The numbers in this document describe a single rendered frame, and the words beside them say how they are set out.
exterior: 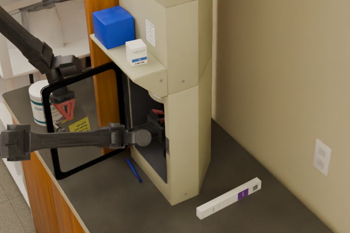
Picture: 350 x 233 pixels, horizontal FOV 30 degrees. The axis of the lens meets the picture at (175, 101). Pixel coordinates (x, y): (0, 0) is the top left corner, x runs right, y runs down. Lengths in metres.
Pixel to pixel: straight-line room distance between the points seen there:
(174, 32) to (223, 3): 0.55
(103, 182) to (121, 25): 0.65
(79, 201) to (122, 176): 0.20
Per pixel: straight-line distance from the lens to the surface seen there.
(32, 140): 2.00
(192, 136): 2.17
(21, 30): 2.16
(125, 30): 2.08
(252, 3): 2.28
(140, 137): 2.16
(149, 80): 1.96
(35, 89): 2.71
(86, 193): 2.40
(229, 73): 2.54
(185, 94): 2.06
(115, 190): 2.40
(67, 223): 2.71
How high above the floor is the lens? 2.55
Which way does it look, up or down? 35 degrees down
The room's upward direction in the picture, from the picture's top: 2 degrees counter-clockwise
